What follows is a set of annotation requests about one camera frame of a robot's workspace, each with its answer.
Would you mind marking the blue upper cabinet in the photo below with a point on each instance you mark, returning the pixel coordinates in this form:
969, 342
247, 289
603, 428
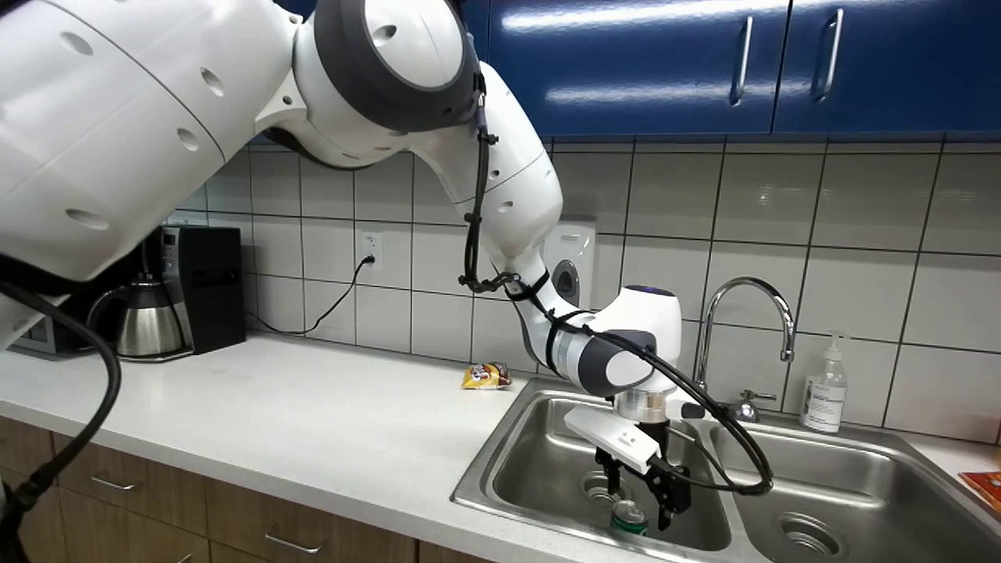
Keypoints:
784, 69

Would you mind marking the steel coffee carafe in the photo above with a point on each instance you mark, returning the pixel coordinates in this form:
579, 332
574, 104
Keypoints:
149, 324

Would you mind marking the clear soap pump bottle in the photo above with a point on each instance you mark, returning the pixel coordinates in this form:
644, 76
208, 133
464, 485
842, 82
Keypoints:
826, 393

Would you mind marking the green soda can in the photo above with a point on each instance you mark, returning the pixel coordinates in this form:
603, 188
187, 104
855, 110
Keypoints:
625, 518

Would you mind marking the stainless steel double sink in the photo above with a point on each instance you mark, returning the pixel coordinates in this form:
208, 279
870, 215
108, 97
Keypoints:
835, 499

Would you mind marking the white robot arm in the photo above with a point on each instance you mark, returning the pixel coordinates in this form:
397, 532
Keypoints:
118, 110

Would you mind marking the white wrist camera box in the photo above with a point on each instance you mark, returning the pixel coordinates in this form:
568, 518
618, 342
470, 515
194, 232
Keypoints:
614, 436

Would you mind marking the black coffee maker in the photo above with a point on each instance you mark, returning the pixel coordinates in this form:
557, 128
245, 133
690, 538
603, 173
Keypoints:
201, 269

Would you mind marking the white wall soap dispenser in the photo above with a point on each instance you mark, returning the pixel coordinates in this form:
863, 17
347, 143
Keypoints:
569, 260

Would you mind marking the wooden lower cabinet drawers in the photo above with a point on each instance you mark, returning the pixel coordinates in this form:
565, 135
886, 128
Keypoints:
118, 509

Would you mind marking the chrome kitchen faucet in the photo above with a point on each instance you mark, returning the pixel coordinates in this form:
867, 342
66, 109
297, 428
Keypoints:
738, 364

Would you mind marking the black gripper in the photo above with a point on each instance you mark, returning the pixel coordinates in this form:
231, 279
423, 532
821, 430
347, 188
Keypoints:
664, 480

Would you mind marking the yellow snack wrapper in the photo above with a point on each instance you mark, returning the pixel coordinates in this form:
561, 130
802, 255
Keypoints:
487, 377

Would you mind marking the orange item on counter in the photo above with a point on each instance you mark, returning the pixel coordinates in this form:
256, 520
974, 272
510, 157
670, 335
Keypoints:
987, 485

